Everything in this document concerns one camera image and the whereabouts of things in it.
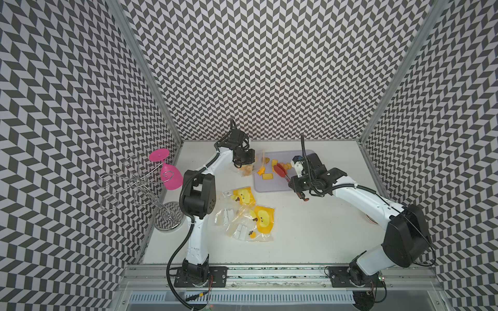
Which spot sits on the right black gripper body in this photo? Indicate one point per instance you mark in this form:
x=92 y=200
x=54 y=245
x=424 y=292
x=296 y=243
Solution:
x=305 y=182

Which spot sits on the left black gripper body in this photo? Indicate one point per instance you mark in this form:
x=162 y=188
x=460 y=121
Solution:
x=245 y=157

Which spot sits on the red metal tongs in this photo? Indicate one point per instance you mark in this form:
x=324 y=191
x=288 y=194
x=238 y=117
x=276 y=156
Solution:
x=280 y=170

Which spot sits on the lavender plastic tray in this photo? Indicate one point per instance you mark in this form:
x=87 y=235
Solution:
x=277 y=184

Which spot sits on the duck print resealable bag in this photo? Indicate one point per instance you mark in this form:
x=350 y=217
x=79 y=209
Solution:
x=260 y=161

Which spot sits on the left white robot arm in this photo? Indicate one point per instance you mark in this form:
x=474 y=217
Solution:
x=197 y=201

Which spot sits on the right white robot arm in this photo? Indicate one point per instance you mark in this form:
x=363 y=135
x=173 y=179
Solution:
x=406 y=231

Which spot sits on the duck print bag upper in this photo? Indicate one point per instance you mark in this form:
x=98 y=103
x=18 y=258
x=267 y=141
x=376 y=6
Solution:
x=243 y=196

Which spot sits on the duck print bag lower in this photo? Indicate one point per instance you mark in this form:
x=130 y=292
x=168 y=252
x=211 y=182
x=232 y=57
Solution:
x=248 y=223

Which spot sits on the pink plastic wine glass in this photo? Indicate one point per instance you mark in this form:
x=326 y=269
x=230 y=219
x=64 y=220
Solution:
x=171 y=177

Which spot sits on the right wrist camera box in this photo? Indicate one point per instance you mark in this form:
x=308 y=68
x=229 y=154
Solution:
x=299 y=165

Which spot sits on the chrome wire glass rack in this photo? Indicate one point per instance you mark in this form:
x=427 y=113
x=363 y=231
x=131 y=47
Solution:
x=142 y=183

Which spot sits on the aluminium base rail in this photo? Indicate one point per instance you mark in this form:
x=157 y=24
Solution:
x=314 y=287

